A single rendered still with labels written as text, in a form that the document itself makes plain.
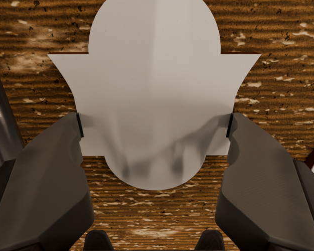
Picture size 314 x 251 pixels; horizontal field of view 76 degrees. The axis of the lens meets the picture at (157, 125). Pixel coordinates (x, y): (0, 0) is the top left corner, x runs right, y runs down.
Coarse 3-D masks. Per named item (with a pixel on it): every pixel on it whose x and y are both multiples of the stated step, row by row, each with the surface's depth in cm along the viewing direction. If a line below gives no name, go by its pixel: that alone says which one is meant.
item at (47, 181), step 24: (72, 120) 11; (48, 144) 9; (72, 144) 9; (24, 168) 8; (48, 168) 8; (72, 168) 8; (24, 192) 7; (48, 192) 7; (72, 192) 7; (0, 216) 6; (24, 216) 6; (48, 216) 6; (72, 216) 6; (0, 240) 5; (24, 240) 5; (48, 240) 6; (72, 240) 7
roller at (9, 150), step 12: (0, 84) 15; (0, 96) 15; (0, 108) 15; (0, 120) 16; (12, 120) 16; (0, 132) 16; (12, 132) 16; (0, 144) 16; (12, 144) 17; (24, 144) 17; (0, 156) 17; (12, 156) 17
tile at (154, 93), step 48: (144, 0) 10; (192, 0) 10; (96, 48) 11; (144, 48) 11; (192, 48) 11; (96, 96) 12; (144, 96) 12; (192, 96) 12; (96, 144) 14; (144, 144) 14; (192, 144) 14
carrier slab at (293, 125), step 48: (0, 0) 10; (48, 0) 10; (96, 0) 10; (240, 0) 10; (288, 0) 10; (0, 48) 11; (48, 48) 11; (240, 48) 12; (288, 48) 12; (48, 96) 13; (240, 96) 13; (288, 96) 13; (288, 144) 15; (96, 192) 17; (144, 192) 17; (192, 192) 17; (144, 240) 20; (192, 240) 20
